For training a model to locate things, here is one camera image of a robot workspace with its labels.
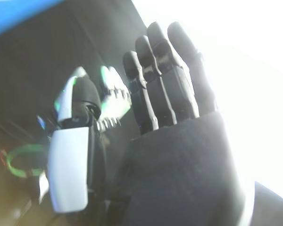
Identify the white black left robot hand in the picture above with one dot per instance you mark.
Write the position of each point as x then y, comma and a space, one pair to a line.
179, 164

